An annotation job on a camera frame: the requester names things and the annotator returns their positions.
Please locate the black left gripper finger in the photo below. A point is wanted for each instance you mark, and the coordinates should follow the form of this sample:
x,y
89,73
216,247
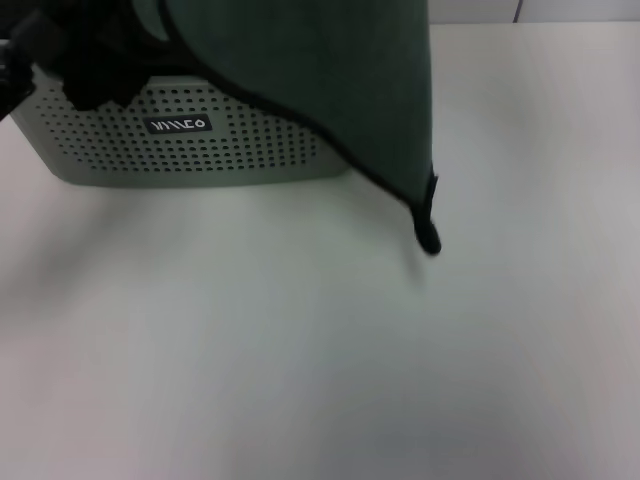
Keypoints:
x,y
40,37
15,82

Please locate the towel with black edging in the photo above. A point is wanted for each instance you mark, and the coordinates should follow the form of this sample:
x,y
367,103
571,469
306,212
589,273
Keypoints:
x,y
325,75

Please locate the grey-green perforated storage box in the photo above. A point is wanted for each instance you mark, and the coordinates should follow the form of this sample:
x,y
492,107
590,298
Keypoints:
x,y
200,160

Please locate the black cloth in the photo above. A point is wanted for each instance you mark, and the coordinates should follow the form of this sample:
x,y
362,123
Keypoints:
x,y
100,85

